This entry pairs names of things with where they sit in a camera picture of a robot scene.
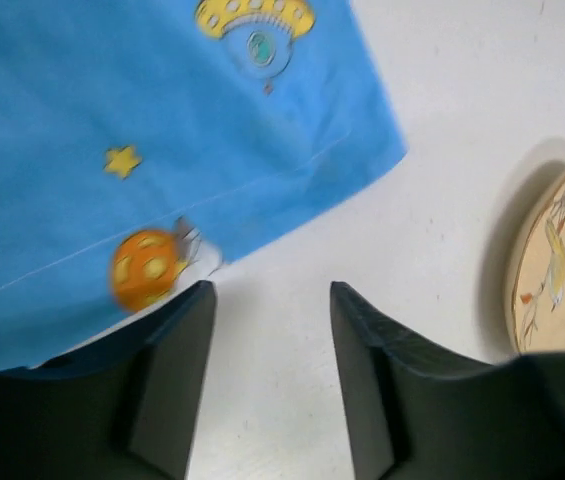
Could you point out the beige ceramic plate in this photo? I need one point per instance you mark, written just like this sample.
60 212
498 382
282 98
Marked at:
534 287

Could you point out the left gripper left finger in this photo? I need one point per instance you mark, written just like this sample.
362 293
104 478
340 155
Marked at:
122 407

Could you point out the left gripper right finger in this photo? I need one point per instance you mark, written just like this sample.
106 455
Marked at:
416 410

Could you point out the blue space-print cloth placemat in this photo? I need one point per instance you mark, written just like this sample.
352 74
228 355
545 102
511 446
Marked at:
145 143

